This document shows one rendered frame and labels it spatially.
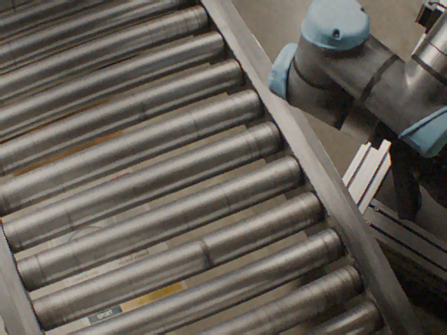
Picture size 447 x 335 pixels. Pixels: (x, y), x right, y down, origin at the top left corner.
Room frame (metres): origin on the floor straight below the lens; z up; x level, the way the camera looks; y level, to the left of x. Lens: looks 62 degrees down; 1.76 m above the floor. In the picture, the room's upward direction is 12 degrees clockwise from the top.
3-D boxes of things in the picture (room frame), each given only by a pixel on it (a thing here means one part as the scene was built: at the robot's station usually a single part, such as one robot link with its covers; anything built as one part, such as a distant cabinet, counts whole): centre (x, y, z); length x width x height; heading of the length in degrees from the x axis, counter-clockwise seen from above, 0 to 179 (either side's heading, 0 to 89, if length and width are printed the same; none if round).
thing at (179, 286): (0.67, 0.25, 0.01); 0.37 x 0.28 x 0.01; 36
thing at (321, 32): (0.55, -0.10, 1.10); 0.11 x 0.08 x 0.11; 57
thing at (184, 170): (0.48, 0.12, 0.77); 0.47 x 0.05 x 0.05; 126
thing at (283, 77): (0.56, -0.09, 1.00); 0.11 x 0.08 x 0.09; 71
